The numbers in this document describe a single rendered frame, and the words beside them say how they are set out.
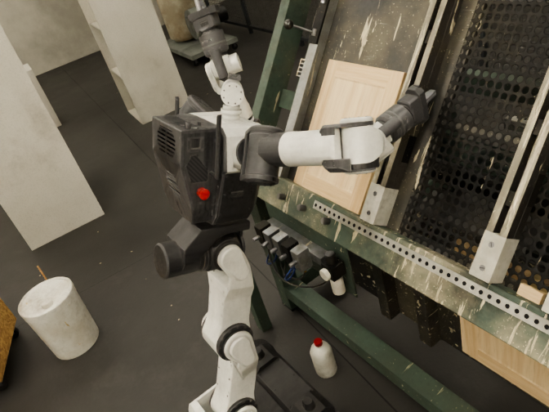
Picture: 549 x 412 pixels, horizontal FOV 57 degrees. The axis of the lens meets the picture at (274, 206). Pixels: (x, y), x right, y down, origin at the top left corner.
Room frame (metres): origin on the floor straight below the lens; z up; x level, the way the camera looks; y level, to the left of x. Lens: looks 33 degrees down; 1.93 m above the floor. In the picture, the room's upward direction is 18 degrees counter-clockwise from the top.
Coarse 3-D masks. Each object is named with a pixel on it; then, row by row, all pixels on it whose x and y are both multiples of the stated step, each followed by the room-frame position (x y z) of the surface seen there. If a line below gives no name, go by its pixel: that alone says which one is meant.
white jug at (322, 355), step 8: (312, 344) 1.55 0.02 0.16; (320, 344) 1.50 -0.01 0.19; (328, 344) 1.53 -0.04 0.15; (312, 352) 1.51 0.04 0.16; (320, 352) 1.49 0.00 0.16; (328, 352) 1.49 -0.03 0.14; (312, 360) 1.51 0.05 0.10; (320, 360) 1.47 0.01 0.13; (328, 360) 1.47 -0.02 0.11; (320, 368) 1.48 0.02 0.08; (328, 368) 1.47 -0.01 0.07; (336, 368) 1.49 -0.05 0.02; (320, 376) 1.49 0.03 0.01; (328, 376) 1.47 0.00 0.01
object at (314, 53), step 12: (336, 0) 1.97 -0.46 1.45; (324, 24) 1.93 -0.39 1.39; (324, 36) 1.93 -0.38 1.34; (312, 48) 1.93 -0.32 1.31; (312, 60) 1.90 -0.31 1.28; (312, 72) 1.89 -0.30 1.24; (300, 84) 1.90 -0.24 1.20; (312, 84) 1.88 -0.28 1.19; (300, 96) 1.87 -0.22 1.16; (300, 108) 1.85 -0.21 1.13; (288, 120) 1.87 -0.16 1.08; (300, 120) 1.84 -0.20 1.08; (288, 168) 1.79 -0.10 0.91
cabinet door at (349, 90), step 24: (336, 72) 1.78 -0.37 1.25; (360, 72) 1.68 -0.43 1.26; (384, 72) 1.59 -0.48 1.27; (336, 96) 1.73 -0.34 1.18; (360, 96) 1.63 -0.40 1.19; (384, 96) 1.54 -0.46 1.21; (312, 120) 1.78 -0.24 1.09; (336, 120) 1.68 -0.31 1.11; (312, 168) 1.67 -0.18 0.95; (336, 192) 1.51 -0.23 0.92; (360, 192) 1.42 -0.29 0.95
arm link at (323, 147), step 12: (348, 120) 1.04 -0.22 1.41; (360, 120) 1.03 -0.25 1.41; (372, 120) 1.05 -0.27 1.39; (288, 132) 1.16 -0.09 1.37; (300, 132) 1.12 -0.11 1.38; (312, 132) 1.09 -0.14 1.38; (324, 132) 1.06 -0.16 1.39; (336, 132) 1.04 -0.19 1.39; (288, 144) 1.12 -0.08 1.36; (300, 144) 1.09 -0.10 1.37; (312, 144) 1.06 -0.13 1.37; (324, 144) 1.04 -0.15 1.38; (336, 144) 1.03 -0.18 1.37; (288, 156) 1.11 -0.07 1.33; (300, 156) 1.08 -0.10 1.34; (312, 156) 1.05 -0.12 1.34; (324, 156) 1.03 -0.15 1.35; (336, 156) 1.02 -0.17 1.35; (336, 168) 1.01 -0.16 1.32; (348, 168) 0.99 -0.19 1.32; (372, 168) 0.99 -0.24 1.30
